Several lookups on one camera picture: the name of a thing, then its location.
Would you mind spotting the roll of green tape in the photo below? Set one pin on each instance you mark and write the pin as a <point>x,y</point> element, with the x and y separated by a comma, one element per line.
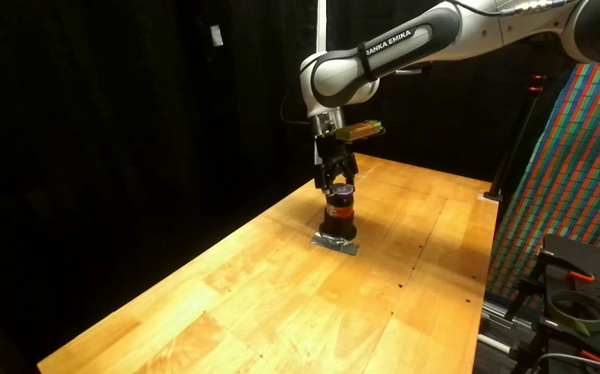
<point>564,317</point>

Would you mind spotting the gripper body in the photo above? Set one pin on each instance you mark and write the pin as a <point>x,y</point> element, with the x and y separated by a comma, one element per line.
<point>333,149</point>

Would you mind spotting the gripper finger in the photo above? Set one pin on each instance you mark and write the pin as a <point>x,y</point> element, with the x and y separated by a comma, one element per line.
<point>349,170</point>
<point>322,179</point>

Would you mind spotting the piece of silver tape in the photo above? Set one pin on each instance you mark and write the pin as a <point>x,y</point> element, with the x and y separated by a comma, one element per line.
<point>337,244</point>

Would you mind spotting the orange clamp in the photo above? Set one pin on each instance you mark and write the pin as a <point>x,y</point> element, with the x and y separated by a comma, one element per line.
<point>581,276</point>
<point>598,357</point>

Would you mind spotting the colourful patterned panel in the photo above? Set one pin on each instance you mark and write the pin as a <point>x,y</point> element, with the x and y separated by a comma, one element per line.
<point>575,176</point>

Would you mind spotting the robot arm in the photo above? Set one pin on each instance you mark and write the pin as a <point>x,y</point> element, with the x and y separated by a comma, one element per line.
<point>414,41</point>

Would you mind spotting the dark jar with purple lid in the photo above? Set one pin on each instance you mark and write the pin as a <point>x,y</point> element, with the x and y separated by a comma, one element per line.
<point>339,218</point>

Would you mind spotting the black curtain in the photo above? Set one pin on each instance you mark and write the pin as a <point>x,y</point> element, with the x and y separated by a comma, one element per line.
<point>123,130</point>

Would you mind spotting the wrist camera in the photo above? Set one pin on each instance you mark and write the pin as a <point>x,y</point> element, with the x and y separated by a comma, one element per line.
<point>358,130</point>

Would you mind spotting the white tag on curtain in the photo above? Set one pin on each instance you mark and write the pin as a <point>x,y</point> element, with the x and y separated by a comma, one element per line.
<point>216,35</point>

